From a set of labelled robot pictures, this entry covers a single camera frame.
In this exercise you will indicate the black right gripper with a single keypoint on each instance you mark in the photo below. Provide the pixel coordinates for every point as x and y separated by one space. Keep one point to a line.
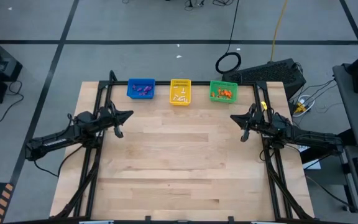
258 119

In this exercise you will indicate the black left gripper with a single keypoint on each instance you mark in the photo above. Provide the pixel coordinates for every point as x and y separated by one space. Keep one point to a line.
108 118

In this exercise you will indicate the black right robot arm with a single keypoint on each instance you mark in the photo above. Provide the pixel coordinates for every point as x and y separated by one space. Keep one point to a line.
306 137

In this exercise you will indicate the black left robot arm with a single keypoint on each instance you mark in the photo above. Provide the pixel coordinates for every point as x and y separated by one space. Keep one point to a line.
57 138

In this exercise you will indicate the blue plastic basket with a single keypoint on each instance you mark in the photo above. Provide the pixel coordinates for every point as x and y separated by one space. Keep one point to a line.
130 95

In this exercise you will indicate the green plastic basket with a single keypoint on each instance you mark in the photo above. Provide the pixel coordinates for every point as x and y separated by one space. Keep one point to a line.
224 84

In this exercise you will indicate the yellow power plug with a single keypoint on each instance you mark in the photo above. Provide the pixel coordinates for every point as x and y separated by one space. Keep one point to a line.
300 108

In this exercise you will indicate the yellow plastic basket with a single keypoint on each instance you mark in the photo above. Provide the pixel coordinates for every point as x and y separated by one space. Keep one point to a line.
179 87

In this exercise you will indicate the black desk support bar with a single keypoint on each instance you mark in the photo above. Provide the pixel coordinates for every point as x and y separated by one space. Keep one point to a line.
314 157

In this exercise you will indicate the white paper sheet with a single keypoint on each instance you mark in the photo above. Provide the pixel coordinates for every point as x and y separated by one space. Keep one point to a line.
312 165

